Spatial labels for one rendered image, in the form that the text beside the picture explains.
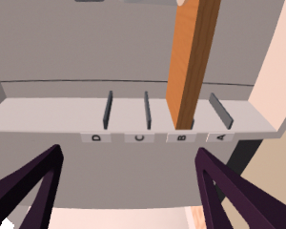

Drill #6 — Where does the brown wooden shelf board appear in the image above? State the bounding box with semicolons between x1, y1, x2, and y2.
166;0;221;130

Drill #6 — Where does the beige wall rack frame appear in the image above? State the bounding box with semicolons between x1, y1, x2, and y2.
0;0;286;141

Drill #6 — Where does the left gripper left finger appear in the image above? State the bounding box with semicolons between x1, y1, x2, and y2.
0;144;64;229

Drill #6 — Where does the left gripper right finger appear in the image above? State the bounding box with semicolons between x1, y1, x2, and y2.
194;147;286;229

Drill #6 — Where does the white bottle with grey cap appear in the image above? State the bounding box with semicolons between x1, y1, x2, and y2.
74;0;189;7

